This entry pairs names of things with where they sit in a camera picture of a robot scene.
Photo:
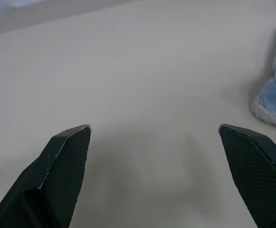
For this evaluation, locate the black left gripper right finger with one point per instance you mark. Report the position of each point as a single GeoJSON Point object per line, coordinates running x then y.
{"type": "Point", "coordinates": [254, 173]}

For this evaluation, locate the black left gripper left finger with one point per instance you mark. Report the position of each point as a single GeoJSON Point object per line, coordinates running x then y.
{"type": "Point", "coordinates": [57, 175]}

